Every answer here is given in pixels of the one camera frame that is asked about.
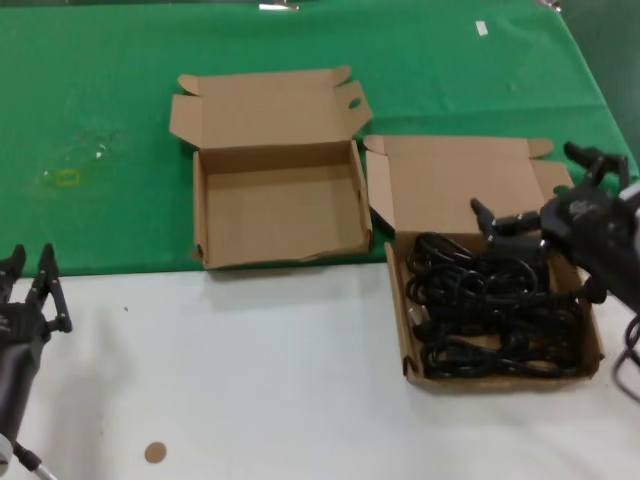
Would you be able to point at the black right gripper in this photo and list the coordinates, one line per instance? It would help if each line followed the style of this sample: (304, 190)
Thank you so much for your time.
(600, 240)

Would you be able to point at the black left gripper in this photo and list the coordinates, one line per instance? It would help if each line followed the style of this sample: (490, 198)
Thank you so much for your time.
(17, 365)

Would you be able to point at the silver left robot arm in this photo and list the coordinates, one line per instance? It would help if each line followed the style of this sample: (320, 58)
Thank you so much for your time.
(4, 449)

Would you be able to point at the cardboard box with round hole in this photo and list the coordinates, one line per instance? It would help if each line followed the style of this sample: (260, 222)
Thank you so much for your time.
(450, 185)

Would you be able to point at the cardboard box with oval hole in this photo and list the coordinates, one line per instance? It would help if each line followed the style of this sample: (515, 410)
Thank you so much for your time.
(280, 210)

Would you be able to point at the small white tape scrap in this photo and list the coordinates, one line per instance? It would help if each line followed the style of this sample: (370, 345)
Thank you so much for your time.
(100, 151)

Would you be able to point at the white tape strip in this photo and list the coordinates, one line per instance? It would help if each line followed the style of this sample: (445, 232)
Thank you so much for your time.
(482, 28)

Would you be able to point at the small metal fixture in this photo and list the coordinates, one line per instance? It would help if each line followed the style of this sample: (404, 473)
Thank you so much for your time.
(550, 4)

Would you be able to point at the round brown paper sticker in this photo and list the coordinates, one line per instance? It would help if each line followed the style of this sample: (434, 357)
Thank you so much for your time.
(155, 452)

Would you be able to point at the green table cloth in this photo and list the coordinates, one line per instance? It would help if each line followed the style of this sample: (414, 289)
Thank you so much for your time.
(100, 75)

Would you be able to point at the long metal clip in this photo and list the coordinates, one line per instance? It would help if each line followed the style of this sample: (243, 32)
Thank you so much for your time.
(280, 6)

